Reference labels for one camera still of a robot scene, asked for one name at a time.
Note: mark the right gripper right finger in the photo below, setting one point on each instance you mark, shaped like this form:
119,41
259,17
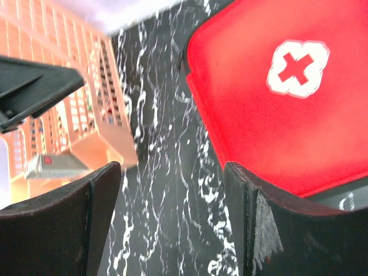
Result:
278,233

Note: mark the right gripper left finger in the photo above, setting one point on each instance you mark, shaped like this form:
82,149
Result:
61,232

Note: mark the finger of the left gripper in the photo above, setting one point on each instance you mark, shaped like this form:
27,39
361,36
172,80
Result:
32,88

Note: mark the red black medicine case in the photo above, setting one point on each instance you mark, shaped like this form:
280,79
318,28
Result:
281,87

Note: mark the orange plastic file organizer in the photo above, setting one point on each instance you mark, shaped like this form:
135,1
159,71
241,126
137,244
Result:
91,123

